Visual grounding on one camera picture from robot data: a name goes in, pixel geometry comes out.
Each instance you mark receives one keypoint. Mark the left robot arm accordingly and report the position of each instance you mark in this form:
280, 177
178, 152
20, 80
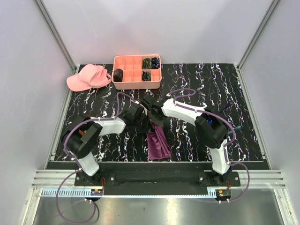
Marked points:
79, 148

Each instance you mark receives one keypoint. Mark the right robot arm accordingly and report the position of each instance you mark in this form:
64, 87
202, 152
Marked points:
211, 127

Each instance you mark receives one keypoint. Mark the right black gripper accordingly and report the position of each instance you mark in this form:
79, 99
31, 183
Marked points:
154, 121

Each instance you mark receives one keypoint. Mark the purple cloth napkin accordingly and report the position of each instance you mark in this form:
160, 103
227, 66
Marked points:
158, 147

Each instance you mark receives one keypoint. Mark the dark rolled sock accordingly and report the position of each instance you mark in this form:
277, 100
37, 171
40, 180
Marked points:
118, 75

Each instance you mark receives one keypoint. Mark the pink divided organizer box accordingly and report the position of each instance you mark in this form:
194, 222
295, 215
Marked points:
140, 71

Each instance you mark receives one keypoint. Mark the brown cloth napkin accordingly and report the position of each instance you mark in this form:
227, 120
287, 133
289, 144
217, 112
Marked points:
83, 128

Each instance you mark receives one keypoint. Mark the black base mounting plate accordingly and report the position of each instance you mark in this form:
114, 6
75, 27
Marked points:
158, 178

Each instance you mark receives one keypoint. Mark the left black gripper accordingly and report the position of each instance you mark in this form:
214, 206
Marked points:
145, 128

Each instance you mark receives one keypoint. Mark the pink baseball cap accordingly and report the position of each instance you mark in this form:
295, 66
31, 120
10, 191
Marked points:
91, 76

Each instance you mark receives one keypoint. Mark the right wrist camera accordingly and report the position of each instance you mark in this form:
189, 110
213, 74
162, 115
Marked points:
150, 102

